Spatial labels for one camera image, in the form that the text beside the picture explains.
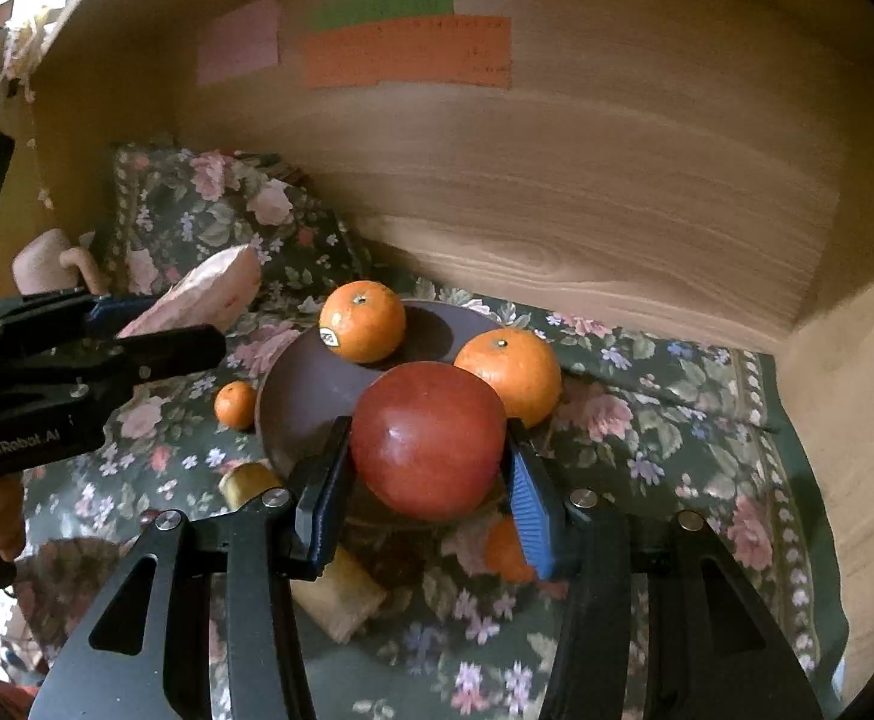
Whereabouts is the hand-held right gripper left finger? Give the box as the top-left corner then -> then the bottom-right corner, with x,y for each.
28,415 -> 355,720

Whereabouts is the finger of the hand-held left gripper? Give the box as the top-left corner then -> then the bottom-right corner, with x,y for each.
0,290 -> 164,342
0,324 -> 226,421

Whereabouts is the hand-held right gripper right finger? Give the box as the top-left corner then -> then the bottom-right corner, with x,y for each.
504,420 -> 828,720

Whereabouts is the brown plate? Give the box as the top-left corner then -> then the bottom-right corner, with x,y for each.
254,300 -> 514,535

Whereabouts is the red apple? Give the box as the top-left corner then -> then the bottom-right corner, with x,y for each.
350,361 -> 510,523

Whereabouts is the person's left hand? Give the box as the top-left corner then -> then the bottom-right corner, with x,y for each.
0,476 -> 28,565

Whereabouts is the small tangerine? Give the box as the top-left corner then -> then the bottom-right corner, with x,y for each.
483,516 -> 540,584
214,381 -> 259,431

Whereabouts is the yellow banana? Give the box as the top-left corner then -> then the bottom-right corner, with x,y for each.
219,463 -> 388,644

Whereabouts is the large orange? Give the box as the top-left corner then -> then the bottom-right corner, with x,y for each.
453,328 -> 563,430

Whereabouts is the floral pillow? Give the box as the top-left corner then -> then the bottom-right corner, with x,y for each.
103,141 -> 368,316

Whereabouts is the floral blanket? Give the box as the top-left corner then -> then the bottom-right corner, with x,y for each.
0,270 -> 850,720

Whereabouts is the orange with sticker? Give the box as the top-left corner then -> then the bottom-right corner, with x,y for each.
319,280 -> 408,365

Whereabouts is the pink paper note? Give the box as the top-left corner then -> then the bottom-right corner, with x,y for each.
196,0 -> 283,86

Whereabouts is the orange paper note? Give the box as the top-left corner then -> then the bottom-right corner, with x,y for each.
302,15 -> 513,90

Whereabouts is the green paper note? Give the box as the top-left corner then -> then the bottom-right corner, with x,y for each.
308,0 -> 456,33

